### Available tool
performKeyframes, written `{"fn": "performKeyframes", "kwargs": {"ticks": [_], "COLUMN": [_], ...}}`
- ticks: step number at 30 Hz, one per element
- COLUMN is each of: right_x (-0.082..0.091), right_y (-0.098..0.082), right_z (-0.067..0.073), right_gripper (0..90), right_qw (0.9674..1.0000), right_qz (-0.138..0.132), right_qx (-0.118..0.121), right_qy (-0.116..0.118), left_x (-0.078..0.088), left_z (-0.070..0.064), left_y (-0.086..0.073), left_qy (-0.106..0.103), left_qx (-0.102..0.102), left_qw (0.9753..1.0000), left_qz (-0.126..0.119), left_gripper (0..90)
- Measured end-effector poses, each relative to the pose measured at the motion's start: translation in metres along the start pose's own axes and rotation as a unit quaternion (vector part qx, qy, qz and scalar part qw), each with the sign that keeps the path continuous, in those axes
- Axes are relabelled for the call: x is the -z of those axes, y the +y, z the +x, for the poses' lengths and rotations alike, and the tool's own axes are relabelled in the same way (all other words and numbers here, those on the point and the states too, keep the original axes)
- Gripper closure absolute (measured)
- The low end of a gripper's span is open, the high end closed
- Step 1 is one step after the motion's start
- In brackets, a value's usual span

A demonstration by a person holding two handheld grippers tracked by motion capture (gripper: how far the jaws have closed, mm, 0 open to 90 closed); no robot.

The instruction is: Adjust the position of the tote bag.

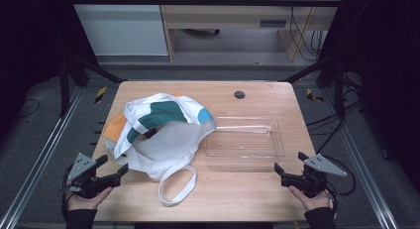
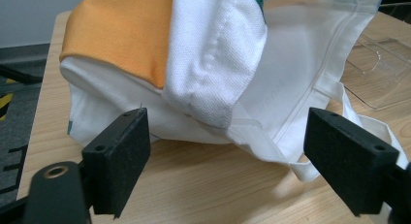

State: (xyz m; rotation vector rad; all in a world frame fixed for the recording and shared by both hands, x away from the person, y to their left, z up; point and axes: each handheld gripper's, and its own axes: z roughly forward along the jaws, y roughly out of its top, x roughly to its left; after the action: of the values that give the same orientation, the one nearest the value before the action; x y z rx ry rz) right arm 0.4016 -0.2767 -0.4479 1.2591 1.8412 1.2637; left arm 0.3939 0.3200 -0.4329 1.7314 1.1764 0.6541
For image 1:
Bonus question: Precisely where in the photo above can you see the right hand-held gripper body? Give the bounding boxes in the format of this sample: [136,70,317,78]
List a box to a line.
[281,153,349,199]

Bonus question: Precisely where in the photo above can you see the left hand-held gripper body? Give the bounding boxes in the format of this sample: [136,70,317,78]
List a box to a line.
[59,152,116,200]

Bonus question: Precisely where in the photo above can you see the clear plastic tray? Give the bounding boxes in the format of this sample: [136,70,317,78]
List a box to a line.
[204,115,286,168]

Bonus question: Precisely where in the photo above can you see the white colour-patched tote bag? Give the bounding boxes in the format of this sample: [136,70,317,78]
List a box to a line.
[102,92,217,207]

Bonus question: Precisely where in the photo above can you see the person's left hand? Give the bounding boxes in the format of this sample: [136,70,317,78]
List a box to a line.
[65,186,114,212]

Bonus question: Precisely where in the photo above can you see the person's right hand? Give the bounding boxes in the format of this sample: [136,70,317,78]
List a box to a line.
[288,184,335,213]

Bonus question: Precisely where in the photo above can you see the yellow black striped tape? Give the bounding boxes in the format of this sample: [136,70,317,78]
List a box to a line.
[94,86,109,104]
[305,87,325,103]

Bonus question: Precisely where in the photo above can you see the white cabinet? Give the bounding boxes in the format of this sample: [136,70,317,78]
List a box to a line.
[66,0,169,57]

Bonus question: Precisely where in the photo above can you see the light wooden desk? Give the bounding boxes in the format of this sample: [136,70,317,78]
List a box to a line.
[157,0,345,62]

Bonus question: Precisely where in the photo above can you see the black floor cables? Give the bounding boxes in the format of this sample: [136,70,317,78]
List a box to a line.
[305,72,364,155]

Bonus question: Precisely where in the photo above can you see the right hand-held gripper black cable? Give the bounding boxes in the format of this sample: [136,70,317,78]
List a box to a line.
[321,154,358,210]

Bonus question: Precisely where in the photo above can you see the aluminium floor rail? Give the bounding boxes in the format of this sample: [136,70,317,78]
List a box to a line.
[0,85,84,229]
[321,89,400,229]

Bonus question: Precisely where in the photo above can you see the black frame strut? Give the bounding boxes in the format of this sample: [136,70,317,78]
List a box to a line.
[58,53,129,118]
[280,56,348,121]

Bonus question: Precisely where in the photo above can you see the black hanging desk cables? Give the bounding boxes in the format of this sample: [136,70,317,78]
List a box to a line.
[288,6,327,61]

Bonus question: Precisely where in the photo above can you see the black horizontal frame bar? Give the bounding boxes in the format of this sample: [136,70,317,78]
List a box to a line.
[65,0,343,8]

